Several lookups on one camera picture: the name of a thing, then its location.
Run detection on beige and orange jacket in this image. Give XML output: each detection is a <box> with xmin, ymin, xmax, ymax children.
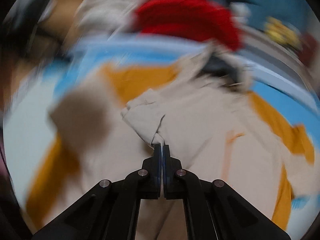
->
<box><xmin>26</xmin><ymin>53</ymin><xmax>319</xmax><ymax>229</ymax></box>

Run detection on blue patterned bed mat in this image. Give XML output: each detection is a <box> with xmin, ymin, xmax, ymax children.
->
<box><xmin>3</xmin><ymin>37</ymin><xmax>320</xmax><ymax>238</ymax></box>

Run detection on dark red cushion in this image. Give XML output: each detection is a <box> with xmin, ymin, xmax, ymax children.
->
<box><xmin>298</xmin><ymin>33</ymin><xmax>318</xmax><ymax>68</ymax></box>

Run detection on yellow plush toys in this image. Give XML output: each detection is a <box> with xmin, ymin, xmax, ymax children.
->
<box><xmin>264</xmin><ymin>17</ymin><xmax>301</xmax><ymax>50</ymax></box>

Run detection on red folded blanket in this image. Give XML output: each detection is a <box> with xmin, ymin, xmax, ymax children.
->
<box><xmin>135</xmin><ymin>0</ymin><xmax>242</xmax><ymax>51</ymax></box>

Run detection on cream folded blanket stack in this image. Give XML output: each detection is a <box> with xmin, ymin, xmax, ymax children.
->
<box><xmin>75</xmin><ymin>0</ymin><xmax>146</xmax><ymax>34</ymax></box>

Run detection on white plush toy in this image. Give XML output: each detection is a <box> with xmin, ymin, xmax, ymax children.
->
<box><xmin>229</xmin><ymin>2</ymin><xmax>251</xmax><ymax>24</ymax></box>

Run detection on wooden headboard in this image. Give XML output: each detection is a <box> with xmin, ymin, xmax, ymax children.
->
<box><xmin>1</xmin><ymin>0</ymin><xmax>83</xmax><ymax>112</ymax></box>

